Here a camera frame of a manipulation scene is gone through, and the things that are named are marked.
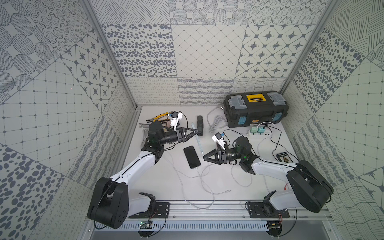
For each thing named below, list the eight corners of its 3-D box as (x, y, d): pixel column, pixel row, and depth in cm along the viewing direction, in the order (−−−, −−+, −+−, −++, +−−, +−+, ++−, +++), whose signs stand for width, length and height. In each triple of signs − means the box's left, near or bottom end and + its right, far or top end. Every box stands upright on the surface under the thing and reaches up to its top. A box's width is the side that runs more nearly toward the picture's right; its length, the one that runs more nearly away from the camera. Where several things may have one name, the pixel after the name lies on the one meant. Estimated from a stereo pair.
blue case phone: (190, 169, 90) (190, 168, 88) (182, 150, 98) (182, 148, 97) (201, 165, 91) (201, 163, 90) (193, 146, 100) (193, 144, 98)
